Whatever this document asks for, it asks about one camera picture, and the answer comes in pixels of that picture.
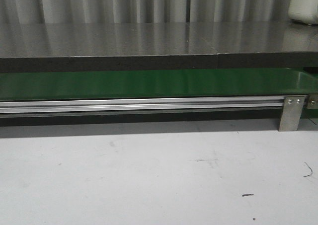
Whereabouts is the aluminium conveyor side rail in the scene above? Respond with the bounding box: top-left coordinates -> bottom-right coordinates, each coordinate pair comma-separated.
0,96 -> 284,115

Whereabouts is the steel conveyor support bracket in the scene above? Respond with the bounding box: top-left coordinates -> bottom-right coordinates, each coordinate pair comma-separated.
278,96 -> 305,132

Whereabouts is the green conveyor belt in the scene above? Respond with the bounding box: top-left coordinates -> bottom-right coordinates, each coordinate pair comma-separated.
0,68 -> 318,101

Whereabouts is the grey pleated curtain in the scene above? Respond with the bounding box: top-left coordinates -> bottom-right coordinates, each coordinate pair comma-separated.
0,0 -> 290,24

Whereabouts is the grey stone counter slab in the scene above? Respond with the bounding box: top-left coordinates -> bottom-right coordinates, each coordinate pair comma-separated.
0,21 -> 318,73

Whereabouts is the steel conveyor end plate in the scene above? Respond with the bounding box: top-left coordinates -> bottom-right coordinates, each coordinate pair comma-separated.
307,93 -> 318,109

